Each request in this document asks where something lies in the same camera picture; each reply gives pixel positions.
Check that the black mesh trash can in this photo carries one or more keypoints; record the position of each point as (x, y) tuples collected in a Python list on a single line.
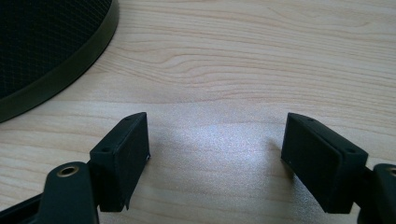
[(37, 46)]

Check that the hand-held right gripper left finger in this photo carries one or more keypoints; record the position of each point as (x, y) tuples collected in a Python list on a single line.
[(123, 168)]

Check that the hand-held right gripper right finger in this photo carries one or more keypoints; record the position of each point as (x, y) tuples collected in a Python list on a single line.
[(314, 168)]

